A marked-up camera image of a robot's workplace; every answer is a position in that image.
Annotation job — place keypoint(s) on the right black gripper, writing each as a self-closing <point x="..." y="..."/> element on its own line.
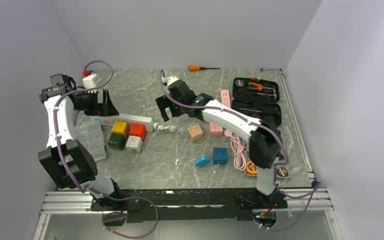
<point x="164" y="102"/>

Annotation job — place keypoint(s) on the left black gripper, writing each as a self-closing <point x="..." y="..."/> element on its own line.
<point x="106" y="108"/>

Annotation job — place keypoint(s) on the clear plastic screw box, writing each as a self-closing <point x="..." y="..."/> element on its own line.
<point x="91" y="136"/>

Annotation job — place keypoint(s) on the white power strip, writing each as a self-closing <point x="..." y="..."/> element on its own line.
<point x="130" y="119"/>

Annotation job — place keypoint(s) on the yellow cube adapter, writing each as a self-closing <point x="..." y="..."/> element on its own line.
<point x="121" y="128"/>

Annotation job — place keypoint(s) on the beige cube adapter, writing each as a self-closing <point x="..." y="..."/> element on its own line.
<point x="195" y="132"/>

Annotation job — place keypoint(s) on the pink power strip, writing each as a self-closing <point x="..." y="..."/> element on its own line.
<point x="225" y="98"/>

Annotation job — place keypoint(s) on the green cube adapter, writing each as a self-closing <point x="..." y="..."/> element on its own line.
<point x="116" y="141"/>

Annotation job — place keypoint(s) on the pink cube adapter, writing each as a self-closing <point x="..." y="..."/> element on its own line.
<point x="215" y="130"/>

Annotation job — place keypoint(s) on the red cube adapter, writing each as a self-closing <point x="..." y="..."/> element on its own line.
<point x="138" y="130"/>

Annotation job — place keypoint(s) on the white cube adapter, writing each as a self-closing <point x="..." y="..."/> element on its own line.
<point x="134" y="143"/>

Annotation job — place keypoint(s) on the light blue cube adapter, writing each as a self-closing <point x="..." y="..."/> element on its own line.
<point x="202" y="161"/>

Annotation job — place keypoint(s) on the dark blue cube adapter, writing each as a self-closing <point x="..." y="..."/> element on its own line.
<point x="220" y="156"/>

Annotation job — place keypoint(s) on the black tool case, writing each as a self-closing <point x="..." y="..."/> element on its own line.
<point x="262" y="105"/>

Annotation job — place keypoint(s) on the grey tool tray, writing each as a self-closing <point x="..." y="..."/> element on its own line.
<point x="282" y="172"/>

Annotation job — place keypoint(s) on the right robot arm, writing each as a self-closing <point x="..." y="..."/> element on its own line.
<point x="264" y="140"/>

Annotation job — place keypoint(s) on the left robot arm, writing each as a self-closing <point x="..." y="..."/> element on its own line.
<point x="65" y="159"/>

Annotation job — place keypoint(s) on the orange pliers in case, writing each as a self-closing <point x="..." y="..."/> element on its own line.
<point x="253" y="86"/>

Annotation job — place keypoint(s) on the orange tape measure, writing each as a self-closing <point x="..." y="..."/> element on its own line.
<point x="251" y="169"/>

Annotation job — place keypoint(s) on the orange handled screwdriver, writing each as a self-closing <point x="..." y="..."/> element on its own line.
<point x="197" y="68"/>

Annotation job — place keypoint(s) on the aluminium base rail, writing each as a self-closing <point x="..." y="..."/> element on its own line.
<point x="75" y="202"/>

